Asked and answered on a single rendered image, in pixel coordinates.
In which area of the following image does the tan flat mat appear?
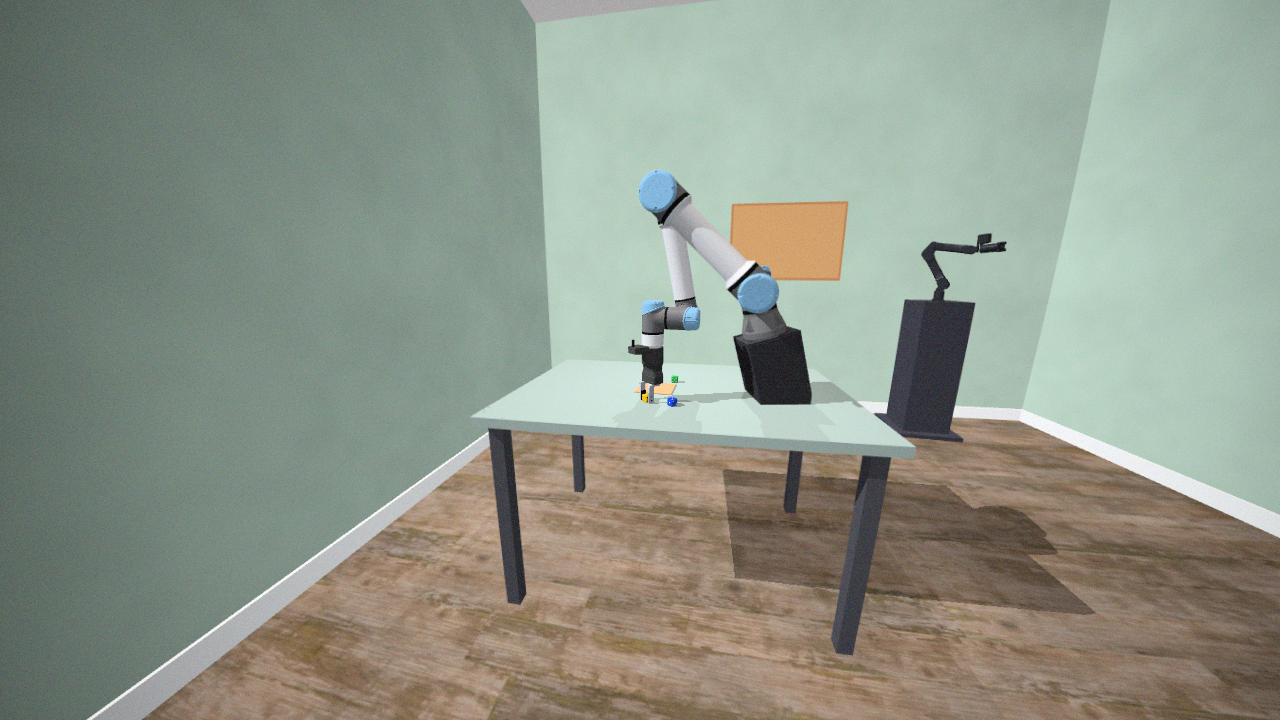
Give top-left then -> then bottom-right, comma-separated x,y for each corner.
635,383 -> 676,395

